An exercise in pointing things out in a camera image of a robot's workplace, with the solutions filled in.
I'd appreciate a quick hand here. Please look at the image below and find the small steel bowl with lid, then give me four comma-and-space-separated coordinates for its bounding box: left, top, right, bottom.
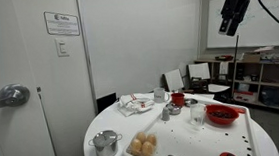
165, 102, 183, 117

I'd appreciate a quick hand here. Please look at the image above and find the thin black pole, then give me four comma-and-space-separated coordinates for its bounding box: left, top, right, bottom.
230, 34, 244, 82

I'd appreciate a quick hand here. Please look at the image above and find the wooden shelf unit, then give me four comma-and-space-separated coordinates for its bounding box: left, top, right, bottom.
193, 52, 279, 120

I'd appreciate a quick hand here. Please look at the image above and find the white mug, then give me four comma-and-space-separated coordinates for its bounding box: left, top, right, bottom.
152, 86, 172, 105

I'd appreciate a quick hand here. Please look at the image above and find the flat red object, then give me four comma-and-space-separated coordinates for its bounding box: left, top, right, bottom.
215, 54, 234, 62

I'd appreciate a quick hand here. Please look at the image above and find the brown cardboard box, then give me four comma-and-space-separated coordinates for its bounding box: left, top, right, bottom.
242, 51, 263, 64

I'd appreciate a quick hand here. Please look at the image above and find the red mug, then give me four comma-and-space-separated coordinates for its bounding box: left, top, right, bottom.
170, 91, 187, 109

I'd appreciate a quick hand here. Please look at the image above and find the white square panel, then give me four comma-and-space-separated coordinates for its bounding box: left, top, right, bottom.
163, 68, 186, 94
188, 61, 212, 82

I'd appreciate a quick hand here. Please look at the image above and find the white wall sign plaque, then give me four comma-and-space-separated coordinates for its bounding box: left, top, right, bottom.
43, 9, 81, 39

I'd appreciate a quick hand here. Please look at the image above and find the red bowl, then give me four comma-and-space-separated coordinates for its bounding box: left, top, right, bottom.
204, 101, 241, 127

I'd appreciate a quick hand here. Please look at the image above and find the small open steel bowl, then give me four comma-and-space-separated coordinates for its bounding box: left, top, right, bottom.
183, 96, 200, 109

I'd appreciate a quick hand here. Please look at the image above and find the white plastic tray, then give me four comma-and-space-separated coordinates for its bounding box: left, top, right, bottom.
117, 93, 262, 156

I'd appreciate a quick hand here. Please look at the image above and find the red and white box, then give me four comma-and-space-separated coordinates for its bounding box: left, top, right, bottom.
232, 88, 260, 107

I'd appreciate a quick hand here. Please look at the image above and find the silver door handle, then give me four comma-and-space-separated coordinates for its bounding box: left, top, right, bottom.
0, 82, 33, 112

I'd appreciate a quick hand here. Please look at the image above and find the white light switch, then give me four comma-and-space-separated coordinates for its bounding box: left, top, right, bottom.
54, 36, 71, 58

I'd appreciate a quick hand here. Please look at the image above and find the golden bread roll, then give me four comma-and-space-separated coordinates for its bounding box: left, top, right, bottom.
135, 131, 148, 144
146, 133, 158, 148
140, 140, 156, 156
128, 137, 144, 156

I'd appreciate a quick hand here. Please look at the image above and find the steel shaker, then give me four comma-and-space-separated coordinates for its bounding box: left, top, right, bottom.
160, 106, 171, 122

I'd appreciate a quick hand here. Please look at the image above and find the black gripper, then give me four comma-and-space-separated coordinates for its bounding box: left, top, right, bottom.
216, 0, 254, 38

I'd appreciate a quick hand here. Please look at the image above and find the steel pot with lid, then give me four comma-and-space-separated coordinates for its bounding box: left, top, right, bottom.
87, 129, 125, 156

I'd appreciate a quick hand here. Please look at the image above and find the dark beans pile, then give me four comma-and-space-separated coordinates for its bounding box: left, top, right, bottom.
211, 109, 234, 120

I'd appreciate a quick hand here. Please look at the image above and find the black box on floor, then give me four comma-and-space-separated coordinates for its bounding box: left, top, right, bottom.
96, 92, 119, 114

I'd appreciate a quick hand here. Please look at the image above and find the white cloth with red stripes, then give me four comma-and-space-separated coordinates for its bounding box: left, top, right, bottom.
116, 91, 156, 119

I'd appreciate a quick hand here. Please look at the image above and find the clear plastic jug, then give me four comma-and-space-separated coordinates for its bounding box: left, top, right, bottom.
189, 102, 209, 129

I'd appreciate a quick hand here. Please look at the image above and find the black bag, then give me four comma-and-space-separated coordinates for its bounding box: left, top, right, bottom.
258, 85, 279, 109

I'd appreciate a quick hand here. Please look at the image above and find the large wall whiteboard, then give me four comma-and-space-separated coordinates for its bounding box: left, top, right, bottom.
203, 0, 279, 54

